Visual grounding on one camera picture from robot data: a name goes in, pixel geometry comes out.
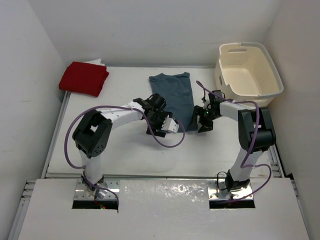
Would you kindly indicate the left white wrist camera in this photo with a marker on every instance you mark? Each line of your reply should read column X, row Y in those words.
column 170, row 125

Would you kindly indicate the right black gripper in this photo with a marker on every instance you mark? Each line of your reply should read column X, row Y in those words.
column 206, row 126

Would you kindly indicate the blue t shirt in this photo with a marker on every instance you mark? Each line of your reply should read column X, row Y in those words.
column 178, row 94

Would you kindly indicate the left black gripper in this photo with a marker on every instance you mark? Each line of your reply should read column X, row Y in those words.
column 163, row 115

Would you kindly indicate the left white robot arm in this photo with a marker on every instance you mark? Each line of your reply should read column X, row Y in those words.
column 93, row 131

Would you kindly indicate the cream plastic laundry basket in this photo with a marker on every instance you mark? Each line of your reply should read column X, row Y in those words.
column 245, row 71

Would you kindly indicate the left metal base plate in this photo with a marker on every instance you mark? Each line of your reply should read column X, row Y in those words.
column 82, row 193

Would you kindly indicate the metal base plate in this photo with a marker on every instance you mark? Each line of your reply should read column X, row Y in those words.
column 217, row 192
column 82, row 193

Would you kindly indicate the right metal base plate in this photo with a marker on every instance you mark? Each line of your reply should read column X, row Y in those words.
column 217, row 192

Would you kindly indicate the white printed t shirt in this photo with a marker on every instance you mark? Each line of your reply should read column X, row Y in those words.
column 96, row 62

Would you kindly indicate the white foreground cover board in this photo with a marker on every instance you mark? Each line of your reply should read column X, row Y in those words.
column 162, row 210

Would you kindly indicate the red t shirt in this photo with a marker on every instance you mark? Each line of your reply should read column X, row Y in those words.
column 84, row 78

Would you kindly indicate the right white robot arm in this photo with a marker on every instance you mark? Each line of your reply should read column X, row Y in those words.
column 256, row 132

